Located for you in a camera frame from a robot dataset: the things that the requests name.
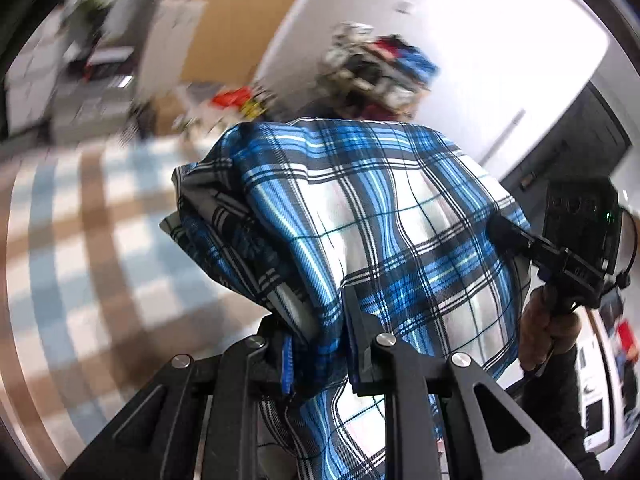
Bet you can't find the blue white plaid shirt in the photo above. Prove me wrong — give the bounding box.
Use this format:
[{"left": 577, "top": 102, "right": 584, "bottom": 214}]
[{"left": 160, "top": 118, "right": 529, "bottom": 479}]

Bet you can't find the person right hand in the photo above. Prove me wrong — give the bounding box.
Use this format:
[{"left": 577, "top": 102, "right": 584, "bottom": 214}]
[{"left": 518, "top": 285, "right": 582, "bottom": 373}]

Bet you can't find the checkered brown blue bedsheet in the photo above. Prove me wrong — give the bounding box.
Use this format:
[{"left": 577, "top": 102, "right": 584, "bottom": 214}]
[{"left": 1, "top": 138, "right": 264, "bottom": 479}]

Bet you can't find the shoe rack with shoes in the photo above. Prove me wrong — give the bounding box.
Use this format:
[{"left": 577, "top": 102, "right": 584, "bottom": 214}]
[{"left": 316, "top": 22, "right": 439, "bottom": 122}]

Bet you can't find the orange plastic bag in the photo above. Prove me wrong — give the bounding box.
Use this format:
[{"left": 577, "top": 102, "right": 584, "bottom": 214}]
[{"left": 210, "top": 86, "right": 252, "bottom": 108}]

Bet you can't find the grey tall cabinet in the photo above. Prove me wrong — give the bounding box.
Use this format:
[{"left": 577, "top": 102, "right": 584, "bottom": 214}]
[{"left": 137, "top": 0, "right": 207, "bottom": 101}]

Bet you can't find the wooden door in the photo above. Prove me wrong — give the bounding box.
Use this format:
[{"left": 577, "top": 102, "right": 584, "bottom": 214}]
[{"left": 181, "top": 0, "right": 295, "bottom": 86}]

